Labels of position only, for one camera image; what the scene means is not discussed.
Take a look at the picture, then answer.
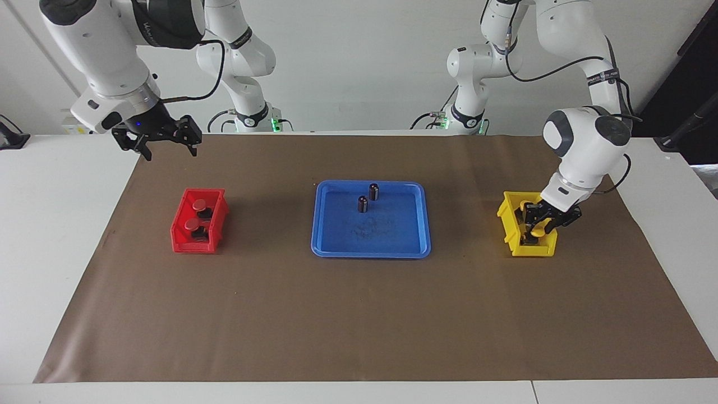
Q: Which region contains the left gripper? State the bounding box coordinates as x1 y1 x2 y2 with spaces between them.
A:
521 200 583 246

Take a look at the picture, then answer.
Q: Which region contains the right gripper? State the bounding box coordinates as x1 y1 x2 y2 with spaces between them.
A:
112 100 203 162

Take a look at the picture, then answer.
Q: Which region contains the yellow plastic bin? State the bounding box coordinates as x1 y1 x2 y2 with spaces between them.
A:
497 191 559 258

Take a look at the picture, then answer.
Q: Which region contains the red plastic bin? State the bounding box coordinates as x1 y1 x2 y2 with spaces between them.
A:
171 188 229 254

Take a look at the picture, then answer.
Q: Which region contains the black stand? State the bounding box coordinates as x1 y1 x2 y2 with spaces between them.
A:
653 93 718 153
0 114 31 150

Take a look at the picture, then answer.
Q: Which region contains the blue plastic tray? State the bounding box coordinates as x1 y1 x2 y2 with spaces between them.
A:
311 180 432 259

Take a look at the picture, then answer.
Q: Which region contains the black cable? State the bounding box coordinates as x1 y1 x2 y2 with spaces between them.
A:
409 84 459 130
504 31 643 123
162 39 227 103
596 153 633 195

